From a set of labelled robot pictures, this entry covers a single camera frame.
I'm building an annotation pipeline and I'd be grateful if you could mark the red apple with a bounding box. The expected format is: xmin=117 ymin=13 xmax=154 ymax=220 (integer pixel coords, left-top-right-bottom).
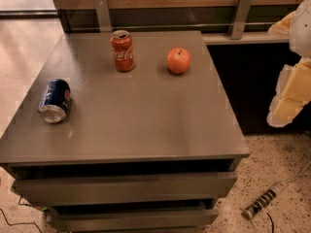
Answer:
xmin=166 ymin=48 xmax=190 ymax=75

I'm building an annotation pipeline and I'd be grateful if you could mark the lower grey drawer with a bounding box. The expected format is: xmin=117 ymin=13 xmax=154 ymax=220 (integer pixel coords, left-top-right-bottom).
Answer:
xmin=52 ymin=209 xmax=218 ymax=232

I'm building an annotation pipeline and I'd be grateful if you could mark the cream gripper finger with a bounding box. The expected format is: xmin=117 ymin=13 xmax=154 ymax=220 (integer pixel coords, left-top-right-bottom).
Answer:
xmin=266 ymin=57 xmax=311 ymax=127

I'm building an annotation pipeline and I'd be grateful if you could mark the black floor cable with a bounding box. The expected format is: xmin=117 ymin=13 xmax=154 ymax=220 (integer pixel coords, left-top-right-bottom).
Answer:
xmin=0 ymin=196 xmax=45 ymax=233

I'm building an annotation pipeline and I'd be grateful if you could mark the top grey drawer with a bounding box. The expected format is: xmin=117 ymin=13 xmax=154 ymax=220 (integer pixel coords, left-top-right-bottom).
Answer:
xmin=13 ymin=172 xmax=236 ymax=206

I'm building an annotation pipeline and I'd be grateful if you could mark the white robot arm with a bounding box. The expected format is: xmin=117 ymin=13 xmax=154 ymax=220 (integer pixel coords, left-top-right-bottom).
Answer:
xmin=266 ymin=0 xmax=311 ymax=127

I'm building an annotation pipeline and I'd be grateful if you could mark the horizontal metal rail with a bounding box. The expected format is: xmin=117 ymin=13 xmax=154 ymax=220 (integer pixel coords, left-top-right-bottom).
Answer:
xmin=69 ymin=21 xmax=276 ymax=32

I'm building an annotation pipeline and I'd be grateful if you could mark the grey drawer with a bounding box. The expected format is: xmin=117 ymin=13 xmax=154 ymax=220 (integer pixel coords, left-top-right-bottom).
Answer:
xmin=52 ymin=209 xmax=218 ymax=232
xmin=13 ymin=172 xmax=236 ymax=206

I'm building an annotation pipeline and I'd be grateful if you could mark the white power strip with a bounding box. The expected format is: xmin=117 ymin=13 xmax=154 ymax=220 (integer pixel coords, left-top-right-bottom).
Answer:
xmin=242 ymin=181 xmax=289 ymax=219

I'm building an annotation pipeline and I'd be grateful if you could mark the blue pepsi can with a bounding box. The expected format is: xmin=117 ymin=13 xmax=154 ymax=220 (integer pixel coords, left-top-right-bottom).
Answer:
xmin=38 ymin=79 xmax=71 ymax=123

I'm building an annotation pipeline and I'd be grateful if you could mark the grey drawer cabinet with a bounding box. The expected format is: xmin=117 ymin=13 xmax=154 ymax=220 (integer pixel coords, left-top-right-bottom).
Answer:
xmin=0 ymin=31 xmax=249 ymax=233

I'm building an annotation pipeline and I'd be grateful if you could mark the right metal bracket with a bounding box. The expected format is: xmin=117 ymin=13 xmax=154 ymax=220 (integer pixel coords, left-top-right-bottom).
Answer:
xmin=228 ymin=0 xmax=253 ymax=40

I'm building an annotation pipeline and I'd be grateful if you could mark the red coca-cola can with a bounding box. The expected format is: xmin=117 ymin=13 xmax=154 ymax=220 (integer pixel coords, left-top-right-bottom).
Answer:
xmin=111 ymin=30 xmax=134 ymax=72

